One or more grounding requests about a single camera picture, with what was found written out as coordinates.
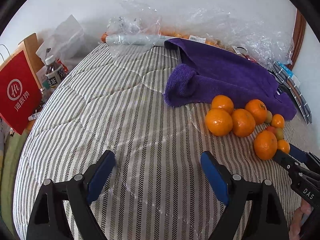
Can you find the small red-orange kumquat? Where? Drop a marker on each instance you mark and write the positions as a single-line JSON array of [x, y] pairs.
[[270, 129]]

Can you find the brown wooden door frame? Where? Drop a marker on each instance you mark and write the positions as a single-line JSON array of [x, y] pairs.
[[298, 37]]

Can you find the large orange mandarin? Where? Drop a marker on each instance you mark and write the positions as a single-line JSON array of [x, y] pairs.
[[219, 122], [265, 145]]

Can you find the wooden headboard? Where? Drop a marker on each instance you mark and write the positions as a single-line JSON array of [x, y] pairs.
[[30, 45]]

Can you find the blue tissue pack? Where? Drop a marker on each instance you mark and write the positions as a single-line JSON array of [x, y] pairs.
[[289, 73]]

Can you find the checked grey cloth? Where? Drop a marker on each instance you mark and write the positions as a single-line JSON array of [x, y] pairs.
[[298, 97]]

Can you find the red paper bag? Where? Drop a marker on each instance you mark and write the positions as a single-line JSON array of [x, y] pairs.
[[20, 94]]

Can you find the large clear plastic bag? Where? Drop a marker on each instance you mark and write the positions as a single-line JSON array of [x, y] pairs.
[[262, 42]]

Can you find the small orange kumquat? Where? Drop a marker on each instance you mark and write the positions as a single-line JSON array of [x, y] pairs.
[[284, 146], [278, 121]]

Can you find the right hand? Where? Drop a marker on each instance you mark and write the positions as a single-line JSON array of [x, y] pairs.
[[304, 209]]

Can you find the tea drink bottle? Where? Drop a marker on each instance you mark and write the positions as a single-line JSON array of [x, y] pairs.
[[55, 72]]

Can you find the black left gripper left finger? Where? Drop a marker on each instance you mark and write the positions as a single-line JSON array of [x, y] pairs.
[[48, 219]]

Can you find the striped quilt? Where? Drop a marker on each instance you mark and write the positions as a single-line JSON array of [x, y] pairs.
[[157, 189]]

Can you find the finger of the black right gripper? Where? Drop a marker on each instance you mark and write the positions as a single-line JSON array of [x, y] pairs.
[[293, 166], [309, 159]]

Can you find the white plastic bag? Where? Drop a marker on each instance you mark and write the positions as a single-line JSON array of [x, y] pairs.
[[64, 43]]

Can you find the small green kumquat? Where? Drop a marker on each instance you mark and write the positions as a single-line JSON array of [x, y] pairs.
[[269, 117], [278, 132]]

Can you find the bag of orange kumquats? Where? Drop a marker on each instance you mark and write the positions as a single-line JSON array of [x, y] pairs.
[[208, 41]]

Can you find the orange mandarin with stem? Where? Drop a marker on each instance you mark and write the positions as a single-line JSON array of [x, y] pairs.
[[258, 110]]

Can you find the purple towel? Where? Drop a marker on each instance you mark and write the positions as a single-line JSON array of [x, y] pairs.
[[206, 71]]

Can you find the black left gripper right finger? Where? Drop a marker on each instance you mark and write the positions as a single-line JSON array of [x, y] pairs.
[[266, 218]]

